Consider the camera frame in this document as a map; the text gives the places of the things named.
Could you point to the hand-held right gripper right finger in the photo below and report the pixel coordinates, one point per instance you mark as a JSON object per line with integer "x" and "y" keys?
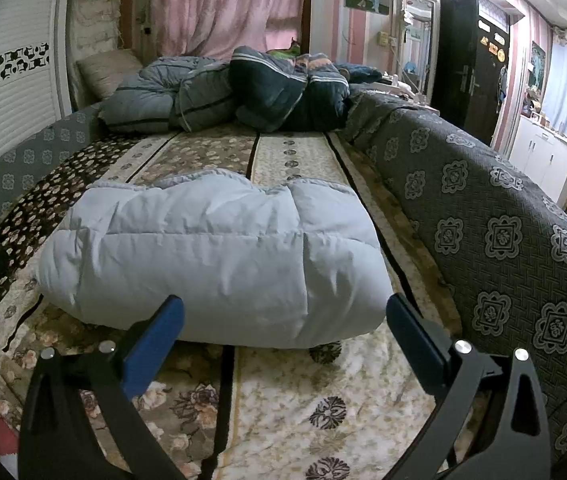
{"x": 416, "y": 345}

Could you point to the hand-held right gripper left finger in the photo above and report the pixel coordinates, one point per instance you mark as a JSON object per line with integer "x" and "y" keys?
{"x": 156, "y": 345}

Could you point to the light blue padded jacket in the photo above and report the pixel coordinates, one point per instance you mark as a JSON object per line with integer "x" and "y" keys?
{"x": 213, "y": 260}

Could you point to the floral plush blanket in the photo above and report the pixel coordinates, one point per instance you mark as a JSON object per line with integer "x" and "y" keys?
{"x": 288, "y": 410}

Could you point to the grey patterned bed sheet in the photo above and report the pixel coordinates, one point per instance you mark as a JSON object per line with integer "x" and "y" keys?
{"x": 488, "y": 210}

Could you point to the red cloth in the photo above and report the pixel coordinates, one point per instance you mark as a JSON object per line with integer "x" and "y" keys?
{"x": 3, "y": 440}

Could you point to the white cabinet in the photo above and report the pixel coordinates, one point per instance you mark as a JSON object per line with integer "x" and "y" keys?
{"x": 538, "y": 155}

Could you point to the grey striped quilt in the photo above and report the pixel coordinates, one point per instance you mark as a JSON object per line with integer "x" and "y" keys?
{"x": 148, "y": 95}

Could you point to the beige pillow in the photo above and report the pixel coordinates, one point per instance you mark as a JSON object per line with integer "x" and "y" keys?
{"x": 108, "y": 72}

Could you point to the dark teal quilt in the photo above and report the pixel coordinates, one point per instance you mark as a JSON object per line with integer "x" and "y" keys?
{"x": 263, "y": 90}

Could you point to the dark blue cloth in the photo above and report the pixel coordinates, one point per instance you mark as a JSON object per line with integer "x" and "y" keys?
{"x": 358, "y": 72}

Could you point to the green cloth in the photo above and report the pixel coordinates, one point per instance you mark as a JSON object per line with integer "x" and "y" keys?
{"x": 283, "y": 52}

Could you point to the white framed mirror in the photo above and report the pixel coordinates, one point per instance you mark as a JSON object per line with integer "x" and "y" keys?
{"x": 418, "y": 25}

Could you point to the white fluffy stacked bedding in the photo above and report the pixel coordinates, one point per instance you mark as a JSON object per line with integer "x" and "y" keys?
{"x": 93, "y": 20}

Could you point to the pink curtain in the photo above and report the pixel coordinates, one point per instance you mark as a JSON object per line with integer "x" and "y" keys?
{"x": 223, "y": 5}

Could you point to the framed wall picture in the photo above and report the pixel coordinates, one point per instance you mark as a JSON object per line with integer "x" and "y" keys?
{"x": 538, "y": 67}

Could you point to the wall socket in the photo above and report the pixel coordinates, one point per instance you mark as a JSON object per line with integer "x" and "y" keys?
{"x": 387, "y": 39}

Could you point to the brown wooden frame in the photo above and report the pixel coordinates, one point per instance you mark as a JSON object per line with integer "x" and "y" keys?
{"x": 142, "y": 5}

